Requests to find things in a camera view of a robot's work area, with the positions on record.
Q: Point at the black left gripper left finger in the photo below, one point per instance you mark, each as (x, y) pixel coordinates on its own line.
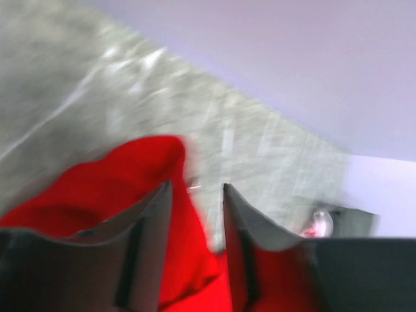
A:
(115, 266)

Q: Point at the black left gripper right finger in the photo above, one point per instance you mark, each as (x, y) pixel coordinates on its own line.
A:
(272, 269)

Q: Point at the red t-shirt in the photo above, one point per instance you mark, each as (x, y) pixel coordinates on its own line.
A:
(193, 278)

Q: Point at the folded pink t-shirt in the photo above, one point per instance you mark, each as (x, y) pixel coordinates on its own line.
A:
(320, 224)

